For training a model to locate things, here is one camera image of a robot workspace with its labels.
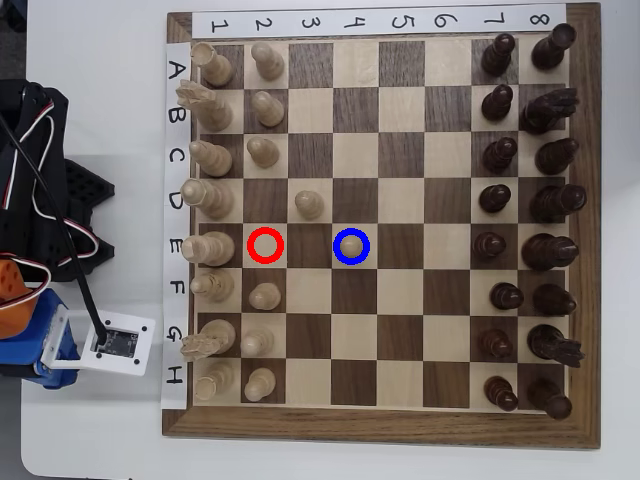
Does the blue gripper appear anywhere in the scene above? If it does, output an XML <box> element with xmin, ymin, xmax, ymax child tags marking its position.
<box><xmin>0</xmin><ymin>288</ymin><xmax>79</xmax><ymax>391</ymax></box>

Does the light wooden pawn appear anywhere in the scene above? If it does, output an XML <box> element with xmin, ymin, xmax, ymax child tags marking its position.
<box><xmin>243</xmin><ymin>367</ymin><xmax>278</xmax><ymax>403</ymax></box>
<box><xmin>293</xmin><ymin>189</ymin><xmax>326</xmax><ymax>221</ymax></box>
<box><xmin>338</xmin><ymin>231</ymin><xmax>366</xmax><ymax>263</ymax></box>
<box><xmin>248</xmin><ymin>281</ymin><xmax>282</xmax><ymax>311</ymax></box>
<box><xmin>250</xmin><ymin>90</ymin><xmax>286</xmax><ymax>128</ymax></box>
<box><xmin>250</xmin><ymin>41</ymin><xmax>286</xmax><ymax>83</ymax></box>
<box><xmin>240</xmin><ymin>327</ymin><xmax>276</xmax><ymax>357</ymax></box>
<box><xmin>246</xmin><ymin>136</ymin><xmax>280</xmax><ymax>170</ymax></box>

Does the white paper strip with letters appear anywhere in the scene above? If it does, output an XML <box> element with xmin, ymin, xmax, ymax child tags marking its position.
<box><xmin>159</xmin><ymin>42</ymin><xmax>194</xmax><ymax>411</ymax></box>

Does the light wooden knight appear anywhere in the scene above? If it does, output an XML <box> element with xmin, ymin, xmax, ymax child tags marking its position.
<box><xmin>176</xmin><ymin>79</ymin><xmax>235</xmax><ymax>134</ymax></box>
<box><xmin>179</xmin><ymin>318</ymin><xmax>237</xmax><ymax>362</ymax></box>

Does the light wooden rook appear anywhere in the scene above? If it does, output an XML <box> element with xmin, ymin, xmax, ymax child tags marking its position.
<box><xmin>190</xmin><ymin>41</ymin><xmax>236</xmax><ymax>87</ymax></box>
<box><xmin>193</xmin><ymin>359</ymin><xmax>236</xmax><ymax>402</ymax></box>

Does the light wooden bishop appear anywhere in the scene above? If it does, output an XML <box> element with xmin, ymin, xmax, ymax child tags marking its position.
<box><xmin>188</xmin><ymin>139</ymin><xmax>235</xmax><ymax>177</ymax></box>
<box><xmin>189</xmin><ymin>268</ymin><xmax>236</xmax><ymax>303</ymax></box>

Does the light wooden king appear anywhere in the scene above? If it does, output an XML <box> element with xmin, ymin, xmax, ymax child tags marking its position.
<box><xmin>180</xmin><ymin>230</ymin><xmax>236</xmax><ymax>267</ymax></box>

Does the light wooden queen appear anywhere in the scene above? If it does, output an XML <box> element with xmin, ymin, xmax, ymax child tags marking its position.
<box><xmin>179</xmin><ymin>178</ymin><xmax>235</xmax><ymax>222</ymax></box>

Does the wooden chessboard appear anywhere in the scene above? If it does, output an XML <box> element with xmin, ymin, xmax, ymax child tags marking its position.
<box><xmin>161</xmin><ymin>2</ymin><xmax>603</xmax><ymax>451</ymax></box>

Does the white paper strip with numbers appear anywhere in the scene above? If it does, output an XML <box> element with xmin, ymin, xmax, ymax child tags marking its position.
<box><xmin>191</xmin><ymin>3</ymin><xmax>568</xmax><ymax>40</ymax></box>

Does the dark wooden pawn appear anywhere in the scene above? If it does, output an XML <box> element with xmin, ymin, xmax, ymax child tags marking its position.
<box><xmin>478</xmin><ymin>183</ymin><xmax>513</xmax><ymax>215</ymax></box>
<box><xmin>480</xmin><ymin>327</ymin><xmax>516</xmax><ymax>360</ymax></box>
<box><xmin>480</xmin><ymin>33</ymin><xmax>517</xmax><ymax>78</ymax></box>
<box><xmin>481</xmin><ymin>83</ymin><xmax>516</xmax><ymax>122</ymax></box>
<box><xmin>472</xmin><ymin>231</ymin><xmax>507</xmax><ymax>261</ymax></box>
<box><xmin>483</xmin><ymin>375</ymin><xmax>520</xmax><ymax>413</ymax></box>
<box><xmin>488</xmin><ymin>281</ymin><xmax>525</xmax><ymax>311</ymax></box>
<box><xmin>481</xmin><ymin>136</ymin><xmax>519</xmax><ymax>175</ymax></box>

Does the dark wooden knight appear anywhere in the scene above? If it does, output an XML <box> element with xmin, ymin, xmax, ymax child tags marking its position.
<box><xmin>527</xmin><ymin>323</ymin><xmax>586</xmax><ymax>369</ymax></box>
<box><xmin>519</xmin><ymin>87</ymin><xmax>581</xmax><ymax>135</ymax></box>

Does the dark wooden rook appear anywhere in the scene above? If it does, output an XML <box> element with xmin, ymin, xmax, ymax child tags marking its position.
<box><xmin>526</xmin><ymin>378</ymin><xmax>574</xmax><ymax>420</ymax></box>
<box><xmin>530</xmin><ymin>22</ymin><xmax>578</xmax><ymax>71</ymax></box>

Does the dark wooden bishop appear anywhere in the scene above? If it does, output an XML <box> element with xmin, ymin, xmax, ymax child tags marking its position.
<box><xmin>532</xmin><ymin>283</ymin><xmax>578</xmax><ymax>317</ymax></box>
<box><xmin>534</xmin><ymin>137</ymin><xmax>581</xmax><ymax>176</ymax></box>

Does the dark wooden king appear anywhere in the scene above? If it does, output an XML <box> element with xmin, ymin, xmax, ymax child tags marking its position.
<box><xmin>520</xmin><ymin>232</ymin><xmax>581</xmax><ymax>272</ymax></box>

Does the dark wooden queen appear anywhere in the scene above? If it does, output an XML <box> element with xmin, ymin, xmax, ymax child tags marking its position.
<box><xmin>529</xmin><ymin>183</ymin><xmax>588</xmax><ymax>224</ymax></box>

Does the black camera cable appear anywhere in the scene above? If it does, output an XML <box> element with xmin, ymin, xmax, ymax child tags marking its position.
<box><xmin>0</xmin><ymin>114</ymin><xmax>111</xmax><ymax>346</ymax></box>

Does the white camera mount with camera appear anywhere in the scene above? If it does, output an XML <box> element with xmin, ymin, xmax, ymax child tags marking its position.
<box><xmin>40</xmin><ymin>304</ymin><xmax>157</xmax><ymax>378</ymax></box>

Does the white red black servo cable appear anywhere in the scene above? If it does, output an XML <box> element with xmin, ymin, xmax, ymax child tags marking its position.
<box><xmin>0</xmin><ymin>97</ymin><xmax>56</xmax><ymax>211</ymax></box>
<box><xmin>0</xmin><ymin>172</ymin><xmax>101</xmax><ymax>314</ymax></box>

